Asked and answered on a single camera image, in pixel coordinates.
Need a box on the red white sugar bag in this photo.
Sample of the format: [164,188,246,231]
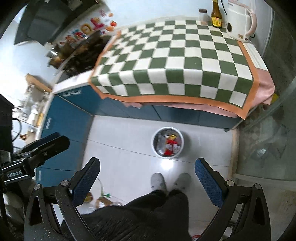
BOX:
[164,135,180,156]

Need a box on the blue kitchen cabinet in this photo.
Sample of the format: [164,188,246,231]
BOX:
[36,86,233,191]

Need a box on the white trash bin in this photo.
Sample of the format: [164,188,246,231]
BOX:
[151,126,185,159]

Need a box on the right grey shoe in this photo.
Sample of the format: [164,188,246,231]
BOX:
[173,173,191,193]

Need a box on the grey shoe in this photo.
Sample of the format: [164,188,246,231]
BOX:
[151,173,167,192]
[173,173,191,193]

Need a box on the person in black pants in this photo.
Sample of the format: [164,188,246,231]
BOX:
[82,189,192,240]

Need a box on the left grey shoe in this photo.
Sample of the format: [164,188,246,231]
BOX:
[151,173,167,192]

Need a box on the black range hood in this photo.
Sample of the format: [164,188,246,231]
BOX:
[14,0,99,45]

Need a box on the green white checkered tablecloth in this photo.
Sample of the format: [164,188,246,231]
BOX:
[89,20,259,118]

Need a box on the white electric kettle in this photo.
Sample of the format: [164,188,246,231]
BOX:
[226,1,257,43]

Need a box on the brown sauce bottle yellow label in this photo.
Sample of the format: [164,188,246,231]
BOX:
[211,0,223,28]

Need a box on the clear jar brown lid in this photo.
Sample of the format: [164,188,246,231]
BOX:
[199,9,209,25]

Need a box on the colourful fruit wall sticker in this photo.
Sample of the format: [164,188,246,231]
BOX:
[53,4,117,47]

